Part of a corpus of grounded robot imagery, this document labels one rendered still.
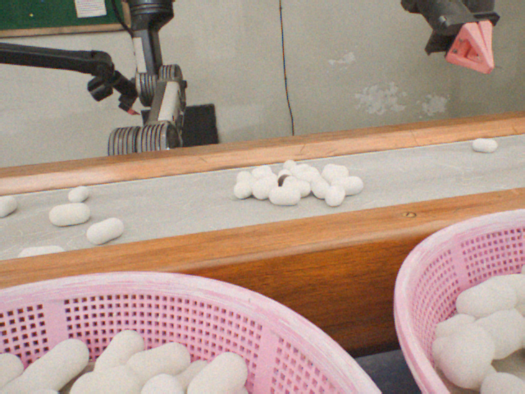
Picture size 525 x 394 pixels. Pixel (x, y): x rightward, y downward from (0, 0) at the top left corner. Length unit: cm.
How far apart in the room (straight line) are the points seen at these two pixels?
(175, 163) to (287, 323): 45
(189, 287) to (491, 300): 16
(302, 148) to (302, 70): 199
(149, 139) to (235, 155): 26
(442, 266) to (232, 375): 14
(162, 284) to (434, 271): 15
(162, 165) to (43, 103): 205
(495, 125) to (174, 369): 68
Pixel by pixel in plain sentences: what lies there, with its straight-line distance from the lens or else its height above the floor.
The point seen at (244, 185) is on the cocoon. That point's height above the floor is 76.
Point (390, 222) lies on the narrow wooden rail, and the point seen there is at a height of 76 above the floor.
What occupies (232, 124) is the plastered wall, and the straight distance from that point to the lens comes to 251.
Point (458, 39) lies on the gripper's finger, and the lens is 73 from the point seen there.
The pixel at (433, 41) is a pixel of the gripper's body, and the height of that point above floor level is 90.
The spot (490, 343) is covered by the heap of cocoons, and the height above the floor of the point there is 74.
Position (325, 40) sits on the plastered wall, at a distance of 264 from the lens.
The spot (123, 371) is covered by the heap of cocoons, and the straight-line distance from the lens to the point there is 20.
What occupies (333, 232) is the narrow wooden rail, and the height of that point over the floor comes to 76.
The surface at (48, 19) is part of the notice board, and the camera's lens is 259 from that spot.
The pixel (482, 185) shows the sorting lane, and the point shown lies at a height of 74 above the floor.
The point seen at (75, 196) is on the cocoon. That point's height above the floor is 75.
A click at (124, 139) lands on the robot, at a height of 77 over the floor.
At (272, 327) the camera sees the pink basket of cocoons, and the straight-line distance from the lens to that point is 18.
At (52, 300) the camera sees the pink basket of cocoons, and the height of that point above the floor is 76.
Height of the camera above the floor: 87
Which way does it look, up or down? 17 degrees down
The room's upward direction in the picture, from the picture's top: 5 degrees counter-clockwise
